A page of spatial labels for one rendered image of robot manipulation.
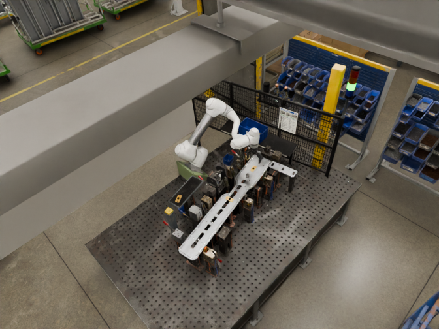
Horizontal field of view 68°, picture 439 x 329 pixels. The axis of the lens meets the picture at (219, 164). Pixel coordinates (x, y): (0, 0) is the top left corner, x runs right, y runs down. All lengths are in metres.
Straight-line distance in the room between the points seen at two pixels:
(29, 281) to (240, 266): 2.58
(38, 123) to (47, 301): 3.99
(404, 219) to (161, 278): 3.04
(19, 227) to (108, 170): 0.12
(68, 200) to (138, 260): 2.90
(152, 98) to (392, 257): 4.04
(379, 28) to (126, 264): 3.17
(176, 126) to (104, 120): 0.13
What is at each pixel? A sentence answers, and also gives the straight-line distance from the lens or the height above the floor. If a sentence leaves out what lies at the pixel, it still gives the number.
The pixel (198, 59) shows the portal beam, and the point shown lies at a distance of 0.49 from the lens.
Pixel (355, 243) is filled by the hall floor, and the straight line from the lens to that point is 4.28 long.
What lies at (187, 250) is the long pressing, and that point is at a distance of 2.94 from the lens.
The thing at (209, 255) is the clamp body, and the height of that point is 1.06.
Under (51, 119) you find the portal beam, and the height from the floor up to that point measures 3.33.
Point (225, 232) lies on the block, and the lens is 2.95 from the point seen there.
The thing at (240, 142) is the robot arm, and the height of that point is 1.50.
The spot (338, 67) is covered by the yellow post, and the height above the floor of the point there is 2.00.
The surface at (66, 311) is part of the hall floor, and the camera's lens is 4.23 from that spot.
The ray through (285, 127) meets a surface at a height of 1.20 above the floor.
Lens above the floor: 3.57
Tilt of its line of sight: 47 degrees down
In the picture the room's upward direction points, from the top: 6 degrees counter-clockwise
